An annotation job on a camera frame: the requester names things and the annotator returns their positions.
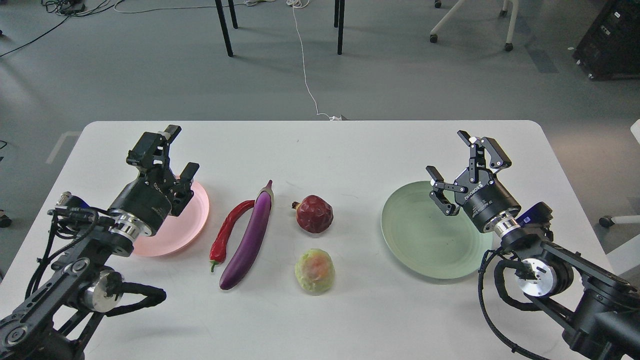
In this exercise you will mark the black equipment case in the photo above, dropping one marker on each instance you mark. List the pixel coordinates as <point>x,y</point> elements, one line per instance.
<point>611,45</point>

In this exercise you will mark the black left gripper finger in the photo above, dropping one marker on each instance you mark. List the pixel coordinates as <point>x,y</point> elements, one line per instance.
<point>152,150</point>
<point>186,177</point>

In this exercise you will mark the green plate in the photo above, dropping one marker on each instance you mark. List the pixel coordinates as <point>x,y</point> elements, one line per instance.
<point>427,241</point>

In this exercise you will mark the green-red apple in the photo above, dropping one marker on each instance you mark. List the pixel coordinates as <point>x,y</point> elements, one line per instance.
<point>315,271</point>

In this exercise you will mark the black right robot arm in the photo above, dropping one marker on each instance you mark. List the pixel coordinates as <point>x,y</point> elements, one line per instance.
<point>598,310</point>

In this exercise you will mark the purple eggplant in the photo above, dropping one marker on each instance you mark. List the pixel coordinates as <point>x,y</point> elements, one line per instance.
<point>251,242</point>

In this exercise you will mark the red pomegranate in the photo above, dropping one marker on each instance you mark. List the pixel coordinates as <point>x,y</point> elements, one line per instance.
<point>313,214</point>

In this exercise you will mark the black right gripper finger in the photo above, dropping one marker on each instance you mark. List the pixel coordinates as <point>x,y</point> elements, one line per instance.
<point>439,186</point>
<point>486,156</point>

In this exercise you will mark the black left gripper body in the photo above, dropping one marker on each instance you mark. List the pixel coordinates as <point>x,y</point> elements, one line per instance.
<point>149,200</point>

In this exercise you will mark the black table legs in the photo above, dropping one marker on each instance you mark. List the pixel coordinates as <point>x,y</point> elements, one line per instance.
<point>227,17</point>

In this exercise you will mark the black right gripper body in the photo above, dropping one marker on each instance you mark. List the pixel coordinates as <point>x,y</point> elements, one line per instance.
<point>485,198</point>

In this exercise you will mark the pink plate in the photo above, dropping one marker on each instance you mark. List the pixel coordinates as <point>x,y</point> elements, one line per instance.
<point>177,231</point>

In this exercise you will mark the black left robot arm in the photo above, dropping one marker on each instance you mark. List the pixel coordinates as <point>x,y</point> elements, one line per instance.
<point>73,289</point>

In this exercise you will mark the red chili pepper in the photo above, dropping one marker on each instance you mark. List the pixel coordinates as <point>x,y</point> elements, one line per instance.
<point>218,250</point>

